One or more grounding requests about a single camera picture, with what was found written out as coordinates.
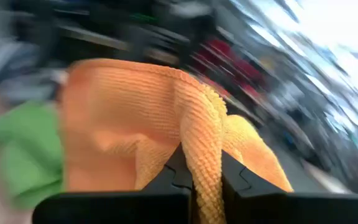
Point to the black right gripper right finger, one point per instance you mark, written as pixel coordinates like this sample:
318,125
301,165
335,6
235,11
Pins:
291,208

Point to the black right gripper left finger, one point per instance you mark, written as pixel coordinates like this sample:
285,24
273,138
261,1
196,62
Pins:
120,208

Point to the orange microfiber towel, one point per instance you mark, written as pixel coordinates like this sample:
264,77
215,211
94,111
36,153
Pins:
120,109

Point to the green microfiber towel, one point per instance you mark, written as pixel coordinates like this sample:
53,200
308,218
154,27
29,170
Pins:
26,155

